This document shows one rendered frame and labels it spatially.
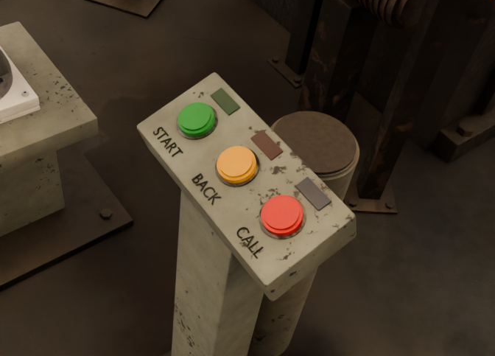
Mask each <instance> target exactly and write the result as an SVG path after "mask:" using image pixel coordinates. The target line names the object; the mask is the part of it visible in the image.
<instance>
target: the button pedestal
mask: <svg viewBox="0 0 495 356"><path fill-rule="evenodd" d="M220 88H223V89H224V90H225V91H226V92H227V94H228V95H229V96H230V97H231V98H232V99H233V100H234V101H235V102H236V103H237V104H238V105H239V106H240V109H238V110H237V111H235V112H234V113H232V114H231V115H230V116H229V115H227V113H226V112H224V110H223V109H222V108H221V107H220V106H219V105H218V104H217V103H216V102H215V101H214V100H213V99H212V98H211V96H210V95H211V94H213V93H214V92H215V91H217V90H218V89H220ZM194 102H202V103H205V104H207V105H209V106H210V107H211V109H212V110H213V112H214V116H215V121H214V125H213V127H212V128H211V129H210V131H208V132H207V133H205V134H203V135H201V136H187V135H186V134H184V133H183V132H182V131H181V130H180V128H179V126H178V114H179V113H180V111H181V110H182V109H183V108H184V107H185V106H187V105H189V104H191V103H194ZM137 130H138V131H139V133H140V135H141V137H142V139H143V140H144V142H145V144H146V145H147V147H148V149H149V150H150V151H151V153H152V154H153V155H154V156H155V157H156V158H157V160H158V161H159V162H160V164H161V165H162V166H163V168H164V169H165V170H166V171H167V172H168V173H169V175H170V176H171V177H172V179H173V180H174V181H175V183H176V184H177V185H178V186H179V187H180V188H181V196H180V220H179V233H178V257H177V270H176V283H175V307H174V320H173V333H172V350H171V351H170V352H167V353H166V354H165V355H163V356H247V354H248V350H249V346H250V342H251V338H252V335H253V331H254V327H255V325H256V319H257V316H258V314H259V308H260V306H261V300H262V297H263V295H264V293H265V294H266V296H267V297H268V298H269V300H271V301H275V300H276V299H277V298H279V297H280V296H282V295H283V294H284V293H285V292H287V291H288V290H289V289H290V288H291V287H293V286H294V285H296V284H297V283H298V282H299V281H300V280H302V279H303V278H304V277H305V276H307V275H308V274H309V273H311V272H312V271H313V270H314V269H315V268H317V267H318V266H319V265H321V264H322V263H323V262H325V261H326V260H327V259H328V258H329V257H330V256H332V255H333V254H335V253H336V252H337V251H339V250H340V249H341V248H342V247H343V246H344V245H346V244H347V243H348V242H350V241H351V240H352V239H353V238H355V236H356V235H357V227H356V216H355V214H354V213H353V212H352V211H351V210H350V209H349V208H348V207H347V206H346V205H345V204H344V203H343V202H342V201H341V200H340V199H339V198H338V197H337V196H336V195H335V194H334V193H333V192H332V191H331V190H330V189H329V188H328V187H327V186H326V185H325V184H324V183H323V182H322V181H321V180H320V179H319V178H318V177H317V176H316V175H315V174H314V172H313V171H312V170H311V169H310V168H309V167H308V166H307V165H306V164H305V163H304V162H303V161H302V160H301V159H300V158H299V157H298V156H297V155H296V154H295V153H294V152H293V151H292V150H291V149H290V148H289V147H288V146H287V145H286V144H285V143H284V142H283V141H282V140H281V139H280V137H279V136H278V135H277V134H276V133H275V132H274V131H273V130H272V129H271V128H270V127H269V126H268V125H267V124H266V123H265V122H264V121H263V120H262V119H261V118H260V117H259V116H258V115H257V114H256V113H255V112H254V111H253V110H252V109H251V108H250V107H249V106H248V105H247V104H246V102H245V101H244V100H243V99H242V98H241V97H240V96H239V95H238V94H237V93H236V92H235V91H234V90H233V89H232V88H231V87H230V86H229V85H228V84H227V83H226V82H225V81H224V80H223V79H222V78H221V77H220V76H219V75H218V74H217V73H215V72H214V73H212V74H210V75H209V76H207V77H206V78H205V79H203V80H201V81H200V82H199V83H198V84H196V85H194V86H193V87H191V88H190V89H189V90H187V91H186V92H184V93H183V94H181V95H180V96H179V97H177V98H176V99H174V100H173V101H171V102H170V103H168V104H167V105H165V106H164V107H163V108H161V109H160V110H158V111H156V112H155V113H154V114H153V115H151V116H149V117H148V118H146V119H145V120H144V121H143V122H141V123H139V124H138V125H137ZM260 130H263V131H264V132H265V133H266V134H267V135H268V136H269V137H270V138H271V139H272V140H273V141H274V142H275V143H276V144H277V145H278V146H279V147H280V148H281V149H282V150H283V153H282V154H280V155H279V156H277V157H276V158H274V159H273V160H272V161H271V160H270V159H269V158H268V157H267V156H266V155H265V154H264V153H263V152H262V151H261V150H260V149H259V148H258V146H257V145H256V144H255V143H254V142H253V141H252V140H251V139H250V138H251V137H252V136H254V135H255V134H257V133H258V132H259V131H260ZM235 146H242V147H246V148H247V149H249V150H251V151H252V153H253V154H254V156H255V159H256V170H255V172H254V174H253V175H252V176H251V177H250V178H249V179H247V180H246V181H243V182H241V183H237V184H234V183H230V182H227V181H225V180H224V179H222V178H221V176H220V174H219V173H218V170H217V159H218V158H219V156H220V154H221V153H222V152H223V151H225V150H227V149H228V148H230V147H235ZM306 177H309V178H310V179H311V180H312V181H313V183H314V184H315V185H316V186H317V187H318V188H319V189H320V190H321V191H322V192H323V193H324V194H325V195H326V196H327V197H328V198H329V199H330V200H331V203H329V204H328V205H326V206H325V207H324V208H322V209H321V210H320V211H318V210H317V209H316V208H315V207H314V206H313V205H312V204H311V203H310V202H309V201H308V200H307V199H306V198H305V197H304V195H303V194H302V193H301V192H300V191H299V190H298V189H297V188H296V187H295V186H296V185H297V184H299V183H300V182H301V181H302V180H303V179H305V178H306ZM278 195H288V196H290V197H292V198H294V199H296V200H297V201H298V202H299V204H300V205H301V208H302V210H303V221H302V224H301V225H300V227H299V228H298V229H297V230H296V231H295V232H293V233H291V234H288V235H285V236H278V235H274V234H271V233H270V232H269V231H268V230H267V229H266V228H265V227H264V225H263V223H262V221H261V210H262V208H263V206H264V204H265V203H266V202H267V201H268V200H269V199H271V198H273V197H275V196H278Z"/></svg>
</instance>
